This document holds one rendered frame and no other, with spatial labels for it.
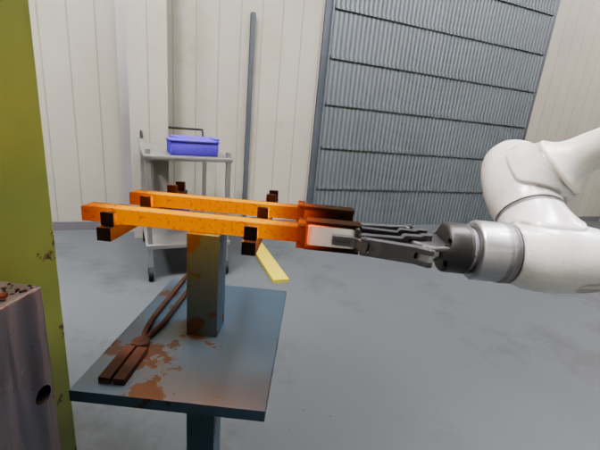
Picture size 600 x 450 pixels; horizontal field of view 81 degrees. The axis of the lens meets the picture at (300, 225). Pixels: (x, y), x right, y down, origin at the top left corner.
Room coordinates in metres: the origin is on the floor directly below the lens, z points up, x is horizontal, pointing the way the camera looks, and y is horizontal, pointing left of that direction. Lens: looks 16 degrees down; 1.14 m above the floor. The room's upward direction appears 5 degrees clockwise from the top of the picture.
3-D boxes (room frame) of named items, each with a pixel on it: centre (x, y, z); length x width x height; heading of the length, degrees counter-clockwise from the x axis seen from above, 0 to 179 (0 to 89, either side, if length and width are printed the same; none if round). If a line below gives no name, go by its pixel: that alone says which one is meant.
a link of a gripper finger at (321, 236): (0.50, -0.05, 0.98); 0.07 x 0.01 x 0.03; 89
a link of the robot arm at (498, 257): (0.50, -0.28, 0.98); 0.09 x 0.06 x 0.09; 178
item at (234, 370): (0.64, 0.17, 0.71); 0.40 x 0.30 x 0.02; 179
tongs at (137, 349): (0.76, 0.27, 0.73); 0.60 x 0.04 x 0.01; 0
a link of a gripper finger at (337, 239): (0.48, -0.07, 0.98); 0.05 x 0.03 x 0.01; 89
